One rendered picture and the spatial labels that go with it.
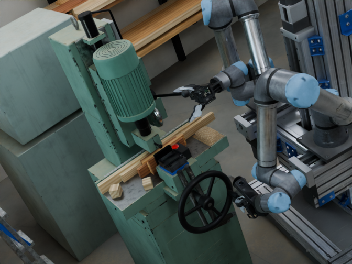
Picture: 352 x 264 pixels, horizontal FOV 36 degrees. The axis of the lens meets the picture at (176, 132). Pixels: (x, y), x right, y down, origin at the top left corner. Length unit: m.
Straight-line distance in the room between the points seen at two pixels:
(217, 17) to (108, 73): 0.58
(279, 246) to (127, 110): 1.33
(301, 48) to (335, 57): 0.16
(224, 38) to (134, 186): 0.80
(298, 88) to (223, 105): 2.60
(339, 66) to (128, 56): 0.95
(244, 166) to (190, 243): 1.25
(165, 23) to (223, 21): 2.24
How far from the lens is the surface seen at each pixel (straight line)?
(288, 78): 1.91
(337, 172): 2.49
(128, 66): 2.18
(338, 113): 2.14
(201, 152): 2.44
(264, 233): 3.25
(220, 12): 2.44
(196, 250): 2.66
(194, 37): 5.49
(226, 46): 2.56
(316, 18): 2.40
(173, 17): 4.72
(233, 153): 3.88
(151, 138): 2.39
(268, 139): 2.08
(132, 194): 2.36
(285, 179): 2.09
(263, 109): 2.04
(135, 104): 2.25
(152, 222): 2.42
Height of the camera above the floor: 2.31
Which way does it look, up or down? 32 degrees down
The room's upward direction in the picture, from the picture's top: 20 degrees counter-clockwise
